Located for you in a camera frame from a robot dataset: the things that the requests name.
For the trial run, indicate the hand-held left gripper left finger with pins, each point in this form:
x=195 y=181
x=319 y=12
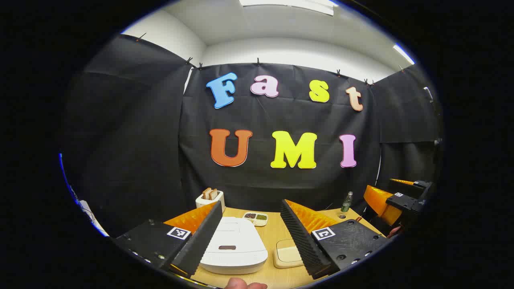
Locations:
x=201 y=241

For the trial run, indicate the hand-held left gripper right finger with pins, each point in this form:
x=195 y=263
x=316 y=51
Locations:
x=302 y=241

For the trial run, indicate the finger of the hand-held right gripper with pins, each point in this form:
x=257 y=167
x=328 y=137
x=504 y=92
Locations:
x=422 y=185
x=405 y=204

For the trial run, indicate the clear container of rice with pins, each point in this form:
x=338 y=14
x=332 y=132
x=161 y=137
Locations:
x=287 y=255

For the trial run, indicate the white rice cooker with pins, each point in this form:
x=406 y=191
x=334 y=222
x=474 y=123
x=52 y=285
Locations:
x=235 y=245

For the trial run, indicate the white toaster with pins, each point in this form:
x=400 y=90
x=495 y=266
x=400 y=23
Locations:
x=207 y=204

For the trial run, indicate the toast bread slices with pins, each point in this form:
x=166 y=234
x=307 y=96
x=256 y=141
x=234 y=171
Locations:
x=209 y=193

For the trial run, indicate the divided white sauce dish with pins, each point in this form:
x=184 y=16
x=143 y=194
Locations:
x=255 y=218

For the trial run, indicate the clear green label water bottle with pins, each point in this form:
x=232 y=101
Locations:
x=346 y=202

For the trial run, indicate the black backdrop cloth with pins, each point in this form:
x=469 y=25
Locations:
x=132 y=152

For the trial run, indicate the large ceiling light panel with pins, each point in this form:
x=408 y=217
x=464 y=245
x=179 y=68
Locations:
x=289 y=5

